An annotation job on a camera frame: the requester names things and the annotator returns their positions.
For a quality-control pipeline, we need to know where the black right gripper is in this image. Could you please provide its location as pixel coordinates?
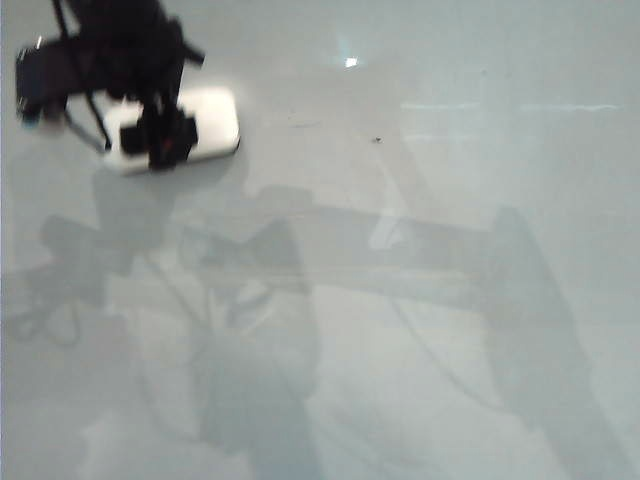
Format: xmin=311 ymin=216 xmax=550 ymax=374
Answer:
xmin=67 ymin=19 xmax=207 ymax=172

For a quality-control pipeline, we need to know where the white rectangular whiteboard eraser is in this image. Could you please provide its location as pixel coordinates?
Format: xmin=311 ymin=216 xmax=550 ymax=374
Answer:
xmin=102 ymin=85 xmax=242 ymax=177

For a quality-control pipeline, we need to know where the white glass whiteboard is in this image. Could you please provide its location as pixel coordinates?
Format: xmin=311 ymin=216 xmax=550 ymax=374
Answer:
xmin=0 ymin=0 xmax=640 ymax=480

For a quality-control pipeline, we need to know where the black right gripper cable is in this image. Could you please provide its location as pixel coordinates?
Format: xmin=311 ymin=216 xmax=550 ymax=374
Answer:
xmin=49 ymin=0 xmax=114 ymax=154

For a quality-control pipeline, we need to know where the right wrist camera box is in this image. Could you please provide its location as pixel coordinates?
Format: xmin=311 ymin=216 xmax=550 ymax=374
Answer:
xmin=14 ymin=42 xmax=70 ymax=126

